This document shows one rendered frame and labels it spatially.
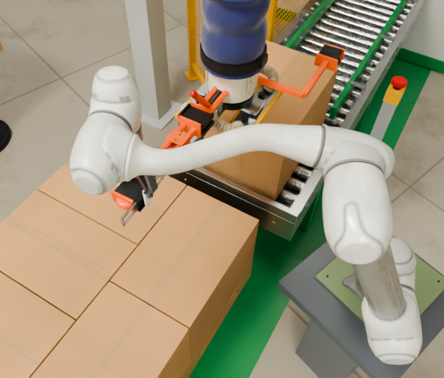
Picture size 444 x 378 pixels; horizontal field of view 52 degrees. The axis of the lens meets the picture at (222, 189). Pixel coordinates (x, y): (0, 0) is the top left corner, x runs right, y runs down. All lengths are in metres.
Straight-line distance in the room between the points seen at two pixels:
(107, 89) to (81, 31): 3.33
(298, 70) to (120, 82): 1.36
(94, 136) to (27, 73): 3.05
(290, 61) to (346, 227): 1.46
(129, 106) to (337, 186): 0.48
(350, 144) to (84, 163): 0.57
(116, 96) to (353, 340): 1.14
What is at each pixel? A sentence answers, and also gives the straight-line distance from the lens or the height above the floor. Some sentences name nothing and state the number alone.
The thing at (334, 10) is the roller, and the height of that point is 0.54.
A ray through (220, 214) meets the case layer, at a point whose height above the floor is 0.54.
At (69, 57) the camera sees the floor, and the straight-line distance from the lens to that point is 4.04.
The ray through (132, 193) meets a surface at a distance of 1.29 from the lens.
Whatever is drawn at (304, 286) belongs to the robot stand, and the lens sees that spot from 1.73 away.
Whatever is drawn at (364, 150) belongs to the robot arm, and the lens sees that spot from 1.05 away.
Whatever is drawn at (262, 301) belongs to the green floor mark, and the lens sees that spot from 2.51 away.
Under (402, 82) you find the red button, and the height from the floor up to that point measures 1.04.
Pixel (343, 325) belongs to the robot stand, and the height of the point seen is 0.75.
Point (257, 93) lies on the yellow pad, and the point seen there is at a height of 1.14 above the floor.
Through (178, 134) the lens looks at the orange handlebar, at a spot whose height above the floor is 1.26.
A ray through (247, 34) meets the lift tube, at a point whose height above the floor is 1.48.
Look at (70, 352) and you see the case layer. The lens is 1.89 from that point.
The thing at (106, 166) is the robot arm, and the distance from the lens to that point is 0.91.
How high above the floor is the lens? 2.27
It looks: 52 degrees down
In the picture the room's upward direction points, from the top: 3 degrees clockwise
